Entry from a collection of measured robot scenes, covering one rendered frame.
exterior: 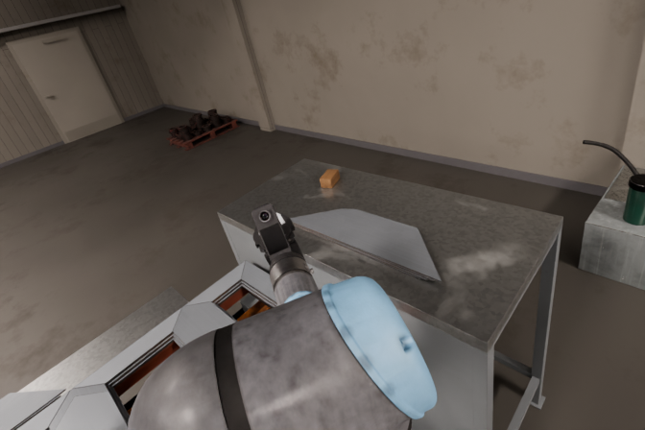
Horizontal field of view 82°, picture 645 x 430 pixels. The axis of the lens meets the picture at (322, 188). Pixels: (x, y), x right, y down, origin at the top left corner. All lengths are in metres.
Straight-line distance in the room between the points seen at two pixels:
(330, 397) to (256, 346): 0.06
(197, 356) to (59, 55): 9.77
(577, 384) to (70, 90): 9.71
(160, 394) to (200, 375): 0.03
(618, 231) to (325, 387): 2.46
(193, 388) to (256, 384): 0.04
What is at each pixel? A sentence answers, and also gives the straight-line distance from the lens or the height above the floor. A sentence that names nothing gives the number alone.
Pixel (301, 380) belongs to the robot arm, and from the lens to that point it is 0.28.
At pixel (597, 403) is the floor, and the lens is 2.31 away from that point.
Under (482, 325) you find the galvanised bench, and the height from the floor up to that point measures 1.05.
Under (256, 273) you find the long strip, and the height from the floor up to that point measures 0.85.
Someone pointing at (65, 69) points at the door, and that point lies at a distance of 9.99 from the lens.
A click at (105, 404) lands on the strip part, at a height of 0.85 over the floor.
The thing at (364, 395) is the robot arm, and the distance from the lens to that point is 0.29.
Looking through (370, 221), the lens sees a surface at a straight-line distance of 1.44.
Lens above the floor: 1.89
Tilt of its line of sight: 28 degrees down
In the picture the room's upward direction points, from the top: 14 degrees counter-clockwise
